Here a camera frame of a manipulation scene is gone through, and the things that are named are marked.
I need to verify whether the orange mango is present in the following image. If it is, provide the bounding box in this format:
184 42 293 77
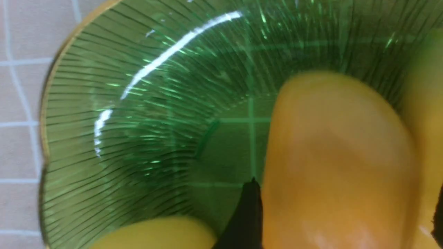
262 71 419 249

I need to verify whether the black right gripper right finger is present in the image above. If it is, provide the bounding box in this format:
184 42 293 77
431 186 443 249

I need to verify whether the yellow lemon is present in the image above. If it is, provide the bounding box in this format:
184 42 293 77
90 215 217 249

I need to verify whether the green glass leaf plate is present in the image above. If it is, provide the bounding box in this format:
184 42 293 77
38 0 442 249

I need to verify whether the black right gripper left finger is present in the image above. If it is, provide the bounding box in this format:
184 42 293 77
212 177 263 249

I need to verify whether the yellow banana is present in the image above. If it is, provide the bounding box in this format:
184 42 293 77
402 28 443 249

